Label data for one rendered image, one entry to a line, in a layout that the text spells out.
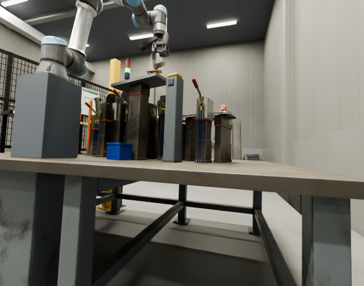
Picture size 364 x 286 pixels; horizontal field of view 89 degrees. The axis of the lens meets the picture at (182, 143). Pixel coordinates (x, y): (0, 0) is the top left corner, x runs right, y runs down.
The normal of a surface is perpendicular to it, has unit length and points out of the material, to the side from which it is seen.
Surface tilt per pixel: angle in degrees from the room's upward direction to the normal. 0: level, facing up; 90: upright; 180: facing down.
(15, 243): 90
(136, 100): 90
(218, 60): 90
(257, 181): 90
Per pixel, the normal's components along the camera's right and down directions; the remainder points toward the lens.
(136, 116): -0.53, -0.07
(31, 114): -0.27, -0.07
